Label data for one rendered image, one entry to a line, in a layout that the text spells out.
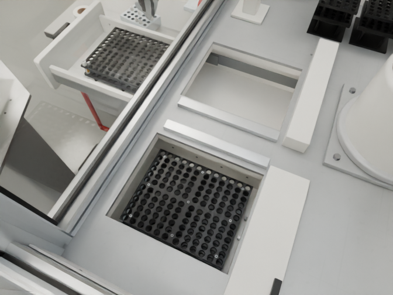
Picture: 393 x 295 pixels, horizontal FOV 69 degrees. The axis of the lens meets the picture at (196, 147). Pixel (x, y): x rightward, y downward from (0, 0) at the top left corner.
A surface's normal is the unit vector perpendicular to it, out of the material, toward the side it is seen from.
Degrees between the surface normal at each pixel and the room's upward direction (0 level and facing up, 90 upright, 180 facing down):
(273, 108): 0
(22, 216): 90
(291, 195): 0
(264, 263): 0
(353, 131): 90
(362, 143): 90
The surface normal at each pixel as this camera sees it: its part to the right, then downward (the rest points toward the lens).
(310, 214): 0.00, -0.50
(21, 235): 0.91, 0.36
